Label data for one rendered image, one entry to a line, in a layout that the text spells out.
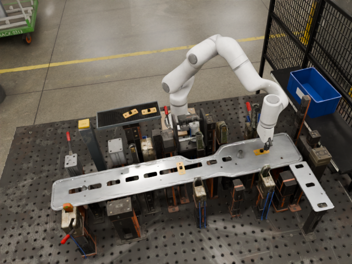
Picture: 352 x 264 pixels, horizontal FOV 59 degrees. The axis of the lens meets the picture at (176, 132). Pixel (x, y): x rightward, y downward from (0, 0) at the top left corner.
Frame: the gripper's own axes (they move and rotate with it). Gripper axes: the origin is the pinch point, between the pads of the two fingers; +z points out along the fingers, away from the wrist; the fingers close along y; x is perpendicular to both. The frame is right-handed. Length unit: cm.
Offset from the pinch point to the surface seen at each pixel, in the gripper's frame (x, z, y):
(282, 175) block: 5.1, 9.5, 17.2
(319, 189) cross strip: 18.5, 7.3, 30.9
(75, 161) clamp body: -103, 3, -15
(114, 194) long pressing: -84, 8, 8
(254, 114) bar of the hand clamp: 0.2, -6.9, -15.0
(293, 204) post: 15.1, 36.0, 22.3
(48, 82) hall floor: -172, 112, -246
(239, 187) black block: -19.5, 8.7, 19.0
